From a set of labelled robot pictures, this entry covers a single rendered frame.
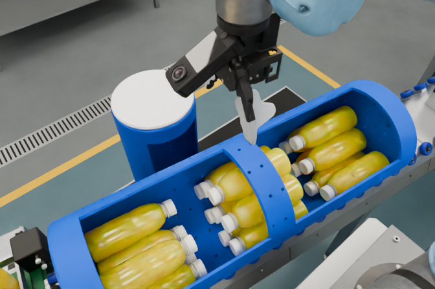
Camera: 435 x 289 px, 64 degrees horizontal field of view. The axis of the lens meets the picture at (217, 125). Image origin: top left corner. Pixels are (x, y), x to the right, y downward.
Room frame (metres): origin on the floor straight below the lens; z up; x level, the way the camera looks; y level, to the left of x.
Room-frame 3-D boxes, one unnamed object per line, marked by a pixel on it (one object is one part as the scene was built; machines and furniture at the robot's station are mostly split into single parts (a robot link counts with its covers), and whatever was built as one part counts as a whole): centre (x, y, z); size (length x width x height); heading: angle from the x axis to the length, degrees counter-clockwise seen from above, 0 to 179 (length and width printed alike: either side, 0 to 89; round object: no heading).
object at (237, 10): (0.42, -0.03, 1.63); 0.08 x 0.08 x 0.05
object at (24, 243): (0.34, 0.49, 0.95); 0.10 x 0.07 x 0.10; 30
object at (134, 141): (0.83, 0.22, 0.59); 0.28 x 0.28 x 0.88
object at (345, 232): (0.66, -0.59, 0.31); 0.06 x 0.06 x 0.63; 30
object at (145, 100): (0.83, 0.22, 1.03); 0.28 x 0.28 x 0.01
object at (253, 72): (0.42, -0.04, 1.55); 0.09 x 0.08 x 0.12; 120
